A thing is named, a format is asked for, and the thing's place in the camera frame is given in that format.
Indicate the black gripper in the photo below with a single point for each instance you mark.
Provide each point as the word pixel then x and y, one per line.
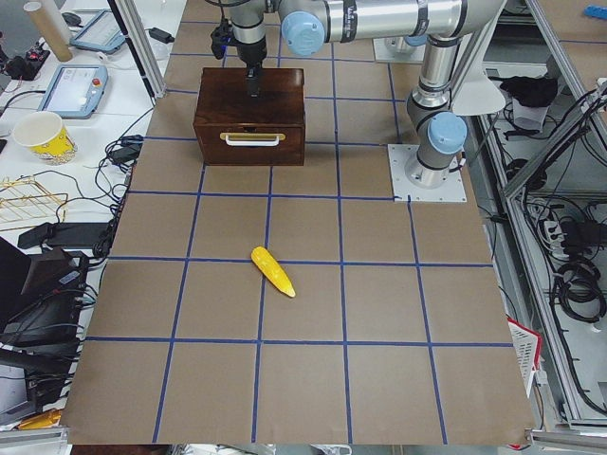
pixel 249 53

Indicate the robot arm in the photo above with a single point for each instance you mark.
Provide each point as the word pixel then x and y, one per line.
pixel 439 27

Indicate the yellow corn cob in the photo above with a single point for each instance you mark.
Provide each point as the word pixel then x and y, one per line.
pixel 272 270

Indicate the dark wooden cabinet box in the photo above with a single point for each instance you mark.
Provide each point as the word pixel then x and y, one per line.
pixel 223 99

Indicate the teach pendant far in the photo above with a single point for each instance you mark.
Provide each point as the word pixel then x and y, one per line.
pixel 102 33

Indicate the teach pendant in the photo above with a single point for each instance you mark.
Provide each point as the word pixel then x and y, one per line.
pixel 102 33
pixel 75 90

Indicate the teach pendant near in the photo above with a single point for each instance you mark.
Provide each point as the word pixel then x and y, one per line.
pixel 75 90

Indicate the cardboard tube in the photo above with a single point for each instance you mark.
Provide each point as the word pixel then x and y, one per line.
pixel 46 16

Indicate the yellow paper cup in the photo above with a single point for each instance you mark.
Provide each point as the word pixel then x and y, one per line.
pixel 45 134

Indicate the black power adapter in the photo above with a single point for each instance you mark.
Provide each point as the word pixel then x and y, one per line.
pixel 76 235

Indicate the black cloth on cup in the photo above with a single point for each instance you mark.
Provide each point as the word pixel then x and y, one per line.
pixel 531 98

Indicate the black electronics box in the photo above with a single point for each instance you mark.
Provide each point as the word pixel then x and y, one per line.
pixel 42 296

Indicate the red white plastic basket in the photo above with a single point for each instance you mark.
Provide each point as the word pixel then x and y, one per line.
pixel 528 345

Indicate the aluminium frame post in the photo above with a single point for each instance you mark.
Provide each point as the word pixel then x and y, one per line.
pixel 132 29

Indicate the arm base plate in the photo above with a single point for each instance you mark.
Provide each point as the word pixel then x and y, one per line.
pixel 411 182

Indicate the gold wire rack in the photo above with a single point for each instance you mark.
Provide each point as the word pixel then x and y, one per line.
pixel 26 203

